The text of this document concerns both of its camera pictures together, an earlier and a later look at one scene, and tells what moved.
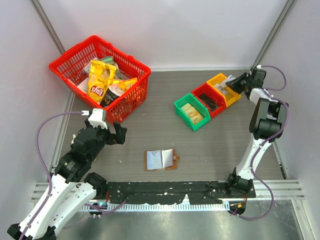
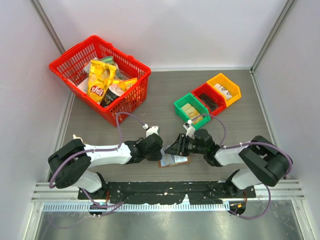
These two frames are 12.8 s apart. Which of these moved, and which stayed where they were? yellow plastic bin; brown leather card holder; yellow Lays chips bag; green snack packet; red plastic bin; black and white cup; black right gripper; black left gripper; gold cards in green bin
Moved: black left gripper; brown leather card holder; black right gripper
Stayed: gold cards in green bin; black and white cup; yellow plastic bin; green snack packet; red plastic bin; yellow Lays chips bag
